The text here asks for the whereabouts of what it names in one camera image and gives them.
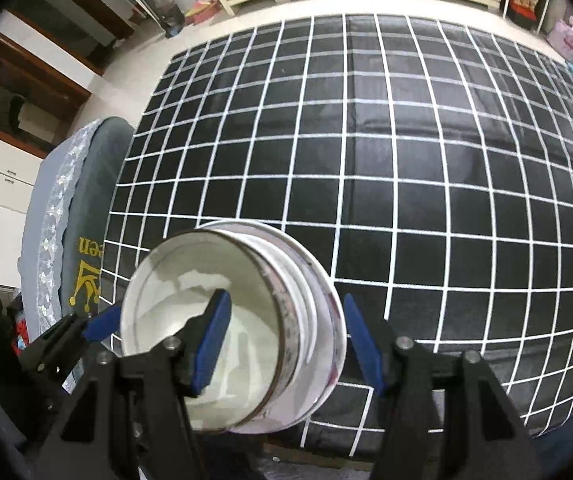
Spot cream floral pattern bowl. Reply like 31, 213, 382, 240
120, 229, 305, 431

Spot pink gift bag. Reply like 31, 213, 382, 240
547, 15, 573, 65

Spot black vacuum cleaner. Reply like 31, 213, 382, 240
139, 0, 186, 38

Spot light blue white bowl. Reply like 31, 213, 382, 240
205, 220, 347, 434

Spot white grey speckled bowl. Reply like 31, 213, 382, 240
220, 232, 307, 430

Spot black white grid tablecloth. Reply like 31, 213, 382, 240
100, 14, 573, 434

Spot blue grey lace-covered chair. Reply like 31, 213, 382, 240
17, 117, 134, 342

